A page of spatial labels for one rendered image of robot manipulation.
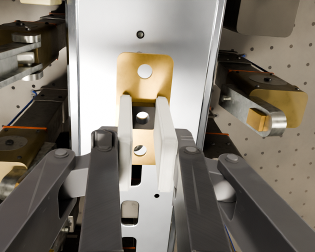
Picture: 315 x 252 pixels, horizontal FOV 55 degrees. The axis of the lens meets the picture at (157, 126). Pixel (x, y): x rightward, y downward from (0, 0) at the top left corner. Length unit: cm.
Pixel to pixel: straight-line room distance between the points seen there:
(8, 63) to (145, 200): 33
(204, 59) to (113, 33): 14
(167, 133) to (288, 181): 89
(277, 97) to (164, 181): 34
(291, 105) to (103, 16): 30
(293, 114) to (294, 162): 51
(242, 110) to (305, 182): 63
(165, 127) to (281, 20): 39
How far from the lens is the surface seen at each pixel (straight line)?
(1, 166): 48
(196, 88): 48
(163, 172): 15
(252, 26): 51
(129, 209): 59
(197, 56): 47
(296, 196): 107
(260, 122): 41
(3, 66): 37
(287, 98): 48
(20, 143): 52
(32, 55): 41
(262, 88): 47
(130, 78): 21
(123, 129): 15
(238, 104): 46
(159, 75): 21
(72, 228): 63
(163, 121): 17
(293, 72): 88
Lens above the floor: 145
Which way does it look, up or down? 66 degrees down
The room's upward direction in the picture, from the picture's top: 170 degrees clockwise
